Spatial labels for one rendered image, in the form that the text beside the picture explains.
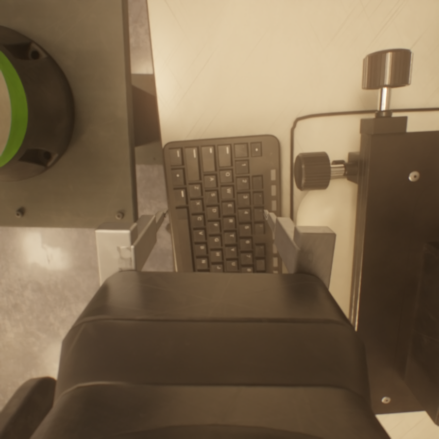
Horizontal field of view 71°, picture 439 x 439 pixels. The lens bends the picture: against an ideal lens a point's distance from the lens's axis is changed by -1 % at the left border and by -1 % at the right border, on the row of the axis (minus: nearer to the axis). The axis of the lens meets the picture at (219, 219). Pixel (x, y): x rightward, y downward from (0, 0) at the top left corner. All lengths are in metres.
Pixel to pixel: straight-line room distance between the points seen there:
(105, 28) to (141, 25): 0.84
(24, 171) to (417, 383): 0.46
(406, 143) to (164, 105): 0.26
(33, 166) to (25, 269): 1.13
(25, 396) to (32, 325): 0.87
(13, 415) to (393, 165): 0.69
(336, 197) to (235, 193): 0.12
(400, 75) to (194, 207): 0.24
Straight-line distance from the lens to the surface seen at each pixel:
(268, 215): 0.15
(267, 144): 0.37
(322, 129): 0.41
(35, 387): 0.76
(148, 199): 1.19
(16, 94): 0.31
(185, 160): 0.38
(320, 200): 0.37
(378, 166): 0.32
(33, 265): 1.45
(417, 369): 0.42
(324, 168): 0.31
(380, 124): 0.31
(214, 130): 0.39
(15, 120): 0.30
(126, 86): 0.35
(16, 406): 0.74
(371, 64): 0.31
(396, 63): 0.31
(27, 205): 0.41
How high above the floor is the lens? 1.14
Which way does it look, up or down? 73 degrees down
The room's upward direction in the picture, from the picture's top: 178 degrees clockwise
